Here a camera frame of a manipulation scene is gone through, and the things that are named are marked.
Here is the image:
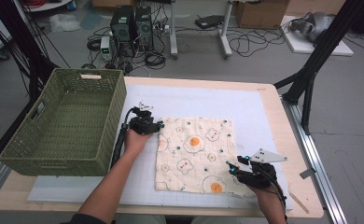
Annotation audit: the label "white power supply unit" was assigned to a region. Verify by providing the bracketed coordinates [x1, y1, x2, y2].
[100, 35, 113, 62]

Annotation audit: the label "thin wooden stick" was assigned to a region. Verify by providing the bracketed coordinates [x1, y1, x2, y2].
[287, 183, 311, 215]

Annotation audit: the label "grey headset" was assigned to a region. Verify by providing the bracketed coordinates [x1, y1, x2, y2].
[289, 11, 335, 43]

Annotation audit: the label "clear plastic bag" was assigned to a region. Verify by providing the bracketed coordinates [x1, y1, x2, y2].
[49, 12, 82, 34]

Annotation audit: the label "large black computer tower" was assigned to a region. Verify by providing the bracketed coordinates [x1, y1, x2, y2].
[110, 5, 137, 58]

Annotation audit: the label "black flat device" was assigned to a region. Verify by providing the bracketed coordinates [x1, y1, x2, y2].
[194, 14, 225, 30]

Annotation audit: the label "slim black computer tower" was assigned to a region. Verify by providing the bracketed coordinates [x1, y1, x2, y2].
[134, 6, 155, 52]

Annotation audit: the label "white grid mat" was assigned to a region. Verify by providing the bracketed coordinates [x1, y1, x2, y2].
[27, 84, 295, 211]

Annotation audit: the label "white floor board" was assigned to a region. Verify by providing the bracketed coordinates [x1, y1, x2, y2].
[281, 15, 355, 57]

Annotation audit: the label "cream egg print cloth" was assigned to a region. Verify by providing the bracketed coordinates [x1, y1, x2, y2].
[154, 117, 257, 199]

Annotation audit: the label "coiled black cable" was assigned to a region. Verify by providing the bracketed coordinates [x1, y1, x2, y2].
[144, 50, 167, 71]

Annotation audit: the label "green woven basket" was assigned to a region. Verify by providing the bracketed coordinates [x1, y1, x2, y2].
[0, 67, 128, 177]

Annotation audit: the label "person's left hand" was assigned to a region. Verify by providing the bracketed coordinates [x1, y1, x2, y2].
[123, 127, 155, 157]

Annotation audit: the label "tangled black floor cable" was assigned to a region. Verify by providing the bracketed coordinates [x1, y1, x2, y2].
[226, 27, 287, 58]

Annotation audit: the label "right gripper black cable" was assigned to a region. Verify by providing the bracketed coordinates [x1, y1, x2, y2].
[259, 167, 288, 222]

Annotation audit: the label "person's grey trousers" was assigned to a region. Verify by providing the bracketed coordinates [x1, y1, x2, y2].
[114, 214, 234, 224]

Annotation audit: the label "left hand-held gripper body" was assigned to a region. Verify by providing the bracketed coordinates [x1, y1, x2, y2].
[128, 100, 161, 135]

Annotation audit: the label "grey tape piece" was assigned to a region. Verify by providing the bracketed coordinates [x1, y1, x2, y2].
[299, 167, 317, 180]

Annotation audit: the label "person's right hand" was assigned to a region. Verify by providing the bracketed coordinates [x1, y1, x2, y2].
[248, 181, 285, 204]

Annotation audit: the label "black metal stand with cables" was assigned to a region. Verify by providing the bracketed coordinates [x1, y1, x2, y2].
[0, 0, 62, 104]

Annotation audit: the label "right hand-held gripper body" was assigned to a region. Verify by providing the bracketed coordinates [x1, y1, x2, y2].
[235, 147, 288, 189]

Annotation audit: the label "teal floor sheet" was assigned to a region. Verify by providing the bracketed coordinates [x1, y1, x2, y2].
[79, 8, 105, 32]

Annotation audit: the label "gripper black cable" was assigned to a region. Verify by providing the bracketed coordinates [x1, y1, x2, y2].
[110, 106, 138, 170]
[259, 167, 288, 222]

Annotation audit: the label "large cardboard box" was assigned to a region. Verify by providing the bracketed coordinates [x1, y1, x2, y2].
[234, 0, 290, 30]

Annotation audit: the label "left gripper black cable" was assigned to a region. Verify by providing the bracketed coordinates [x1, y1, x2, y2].
[110, 106, 138, 170]

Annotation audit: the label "white desk leg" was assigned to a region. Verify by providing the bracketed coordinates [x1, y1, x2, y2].
[169, 0, 179, 60]
[218, 0, 234, 60]

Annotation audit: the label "aluminium rail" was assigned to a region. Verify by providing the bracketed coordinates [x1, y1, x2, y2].
[282, 98, 348, 224]

